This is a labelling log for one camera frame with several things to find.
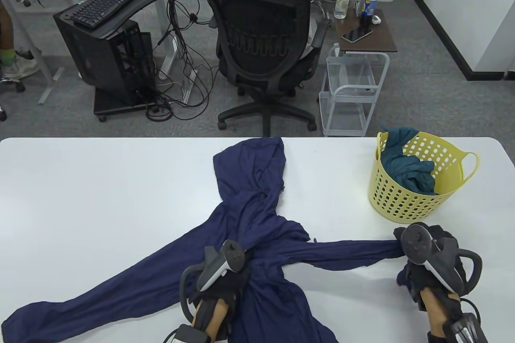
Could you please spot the person's left hand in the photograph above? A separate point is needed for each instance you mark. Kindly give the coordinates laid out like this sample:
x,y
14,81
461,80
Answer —
x,y
231,284

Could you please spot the person's right hand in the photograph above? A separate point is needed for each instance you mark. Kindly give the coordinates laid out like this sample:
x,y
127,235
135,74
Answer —
x,y
418,282

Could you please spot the navy blue clothes jacket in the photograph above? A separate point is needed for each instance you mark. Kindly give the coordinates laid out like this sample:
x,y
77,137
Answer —
x,y
257,214

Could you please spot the teal zipper clothes jacket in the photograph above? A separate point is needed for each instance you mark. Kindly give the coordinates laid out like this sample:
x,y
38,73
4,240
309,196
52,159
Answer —
x,y
406,166

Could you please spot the person's left forearm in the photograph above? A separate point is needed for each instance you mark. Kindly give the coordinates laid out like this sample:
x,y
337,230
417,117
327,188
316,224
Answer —
x,y
213,317

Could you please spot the person's right forearm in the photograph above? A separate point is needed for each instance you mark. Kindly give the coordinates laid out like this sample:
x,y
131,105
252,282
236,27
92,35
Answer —
x,y
436,311

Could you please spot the grey left hand controller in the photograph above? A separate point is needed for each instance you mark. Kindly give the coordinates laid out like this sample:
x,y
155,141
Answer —
x,y
223,262

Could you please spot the grey hand controller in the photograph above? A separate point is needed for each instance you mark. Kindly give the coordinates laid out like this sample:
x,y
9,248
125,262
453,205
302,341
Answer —
x,y
223,262
418,242

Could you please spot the grey right hand controller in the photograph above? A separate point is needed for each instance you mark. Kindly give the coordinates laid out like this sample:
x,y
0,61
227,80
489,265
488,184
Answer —
x,y
418,242

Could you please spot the yellow perforated plastic basket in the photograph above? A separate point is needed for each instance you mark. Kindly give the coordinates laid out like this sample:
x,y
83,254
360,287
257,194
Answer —
x,y
406,206

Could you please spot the black mesh office chair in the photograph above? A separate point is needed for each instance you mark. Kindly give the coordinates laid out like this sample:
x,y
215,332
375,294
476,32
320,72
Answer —
x,y
261,77

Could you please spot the black rolling computer platform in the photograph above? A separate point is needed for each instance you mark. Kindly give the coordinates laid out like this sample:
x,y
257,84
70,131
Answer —
x,y
108,103

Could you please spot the brown side table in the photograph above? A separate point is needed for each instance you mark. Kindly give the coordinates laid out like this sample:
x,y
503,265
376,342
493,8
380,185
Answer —
x,y
382,35

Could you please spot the black smartphone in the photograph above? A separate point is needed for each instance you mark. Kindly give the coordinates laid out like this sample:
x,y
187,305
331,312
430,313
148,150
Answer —
x,y
356,35

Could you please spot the black computer tower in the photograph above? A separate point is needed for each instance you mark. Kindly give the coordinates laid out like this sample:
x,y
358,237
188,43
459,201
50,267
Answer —
x,y
88,53

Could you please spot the blue cap soda bottle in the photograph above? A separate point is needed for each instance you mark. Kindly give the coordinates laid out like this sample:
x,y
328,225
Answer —
x,y
368,7

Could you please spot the chrome chair base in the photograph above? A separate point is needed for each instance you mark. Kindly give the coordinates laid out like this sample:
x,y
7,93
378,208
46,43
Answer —
x,y
16,86

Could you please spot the black keyboard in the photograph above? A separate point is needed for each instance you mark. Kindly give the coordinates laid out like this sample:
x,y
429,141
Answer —
x,y
106,3

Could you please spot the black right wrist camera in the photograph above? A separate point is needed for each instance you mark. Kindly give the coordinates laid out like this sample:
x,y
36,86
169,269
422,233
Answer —
x,y
462,329

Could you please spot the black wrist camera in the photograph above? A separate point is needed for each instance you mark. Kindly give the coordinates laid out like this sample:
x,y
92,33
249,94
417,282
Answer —
x,y
191,335
462,329

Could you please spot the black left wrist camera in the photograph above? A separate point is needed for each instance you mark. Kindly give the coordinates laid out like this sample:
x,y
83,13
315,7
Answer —
x,y
191,335

